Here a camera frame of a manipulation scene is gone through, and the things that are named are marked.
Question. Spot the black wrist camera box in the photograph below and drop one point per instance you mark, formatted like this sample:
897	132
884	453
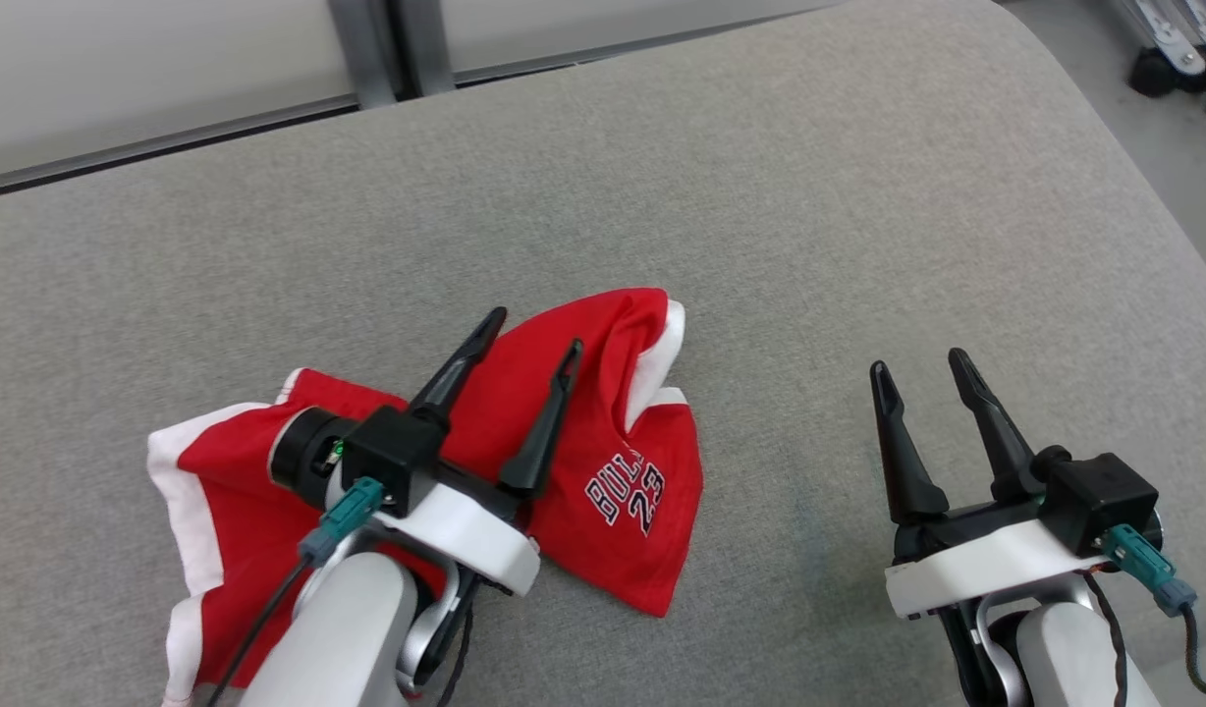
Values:
1099	496
397	452

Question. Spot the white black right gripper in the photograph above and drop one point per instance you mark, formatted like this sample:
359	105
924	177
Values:
986	565

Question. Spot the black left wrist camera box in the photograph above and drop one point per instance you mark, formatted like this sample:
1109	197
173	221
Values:
397	452

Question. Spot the red white Bulls shorts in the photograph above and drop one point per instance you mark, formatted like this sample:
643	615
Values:
603	393

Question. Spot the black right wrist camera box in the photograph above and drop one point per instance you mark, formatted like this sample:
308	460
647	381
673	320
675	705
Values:
1099	496

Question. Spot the grey partition post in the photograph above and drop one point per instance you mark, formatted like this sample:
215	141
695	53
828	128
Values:
421	44
362	49

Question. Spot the wheeled metal stand base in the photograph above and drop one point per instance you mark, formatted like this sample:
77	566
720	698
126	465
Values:
1153	69

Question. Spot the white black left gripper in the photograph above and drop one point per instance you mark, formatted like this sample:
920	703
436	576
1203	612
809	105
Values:
475	535

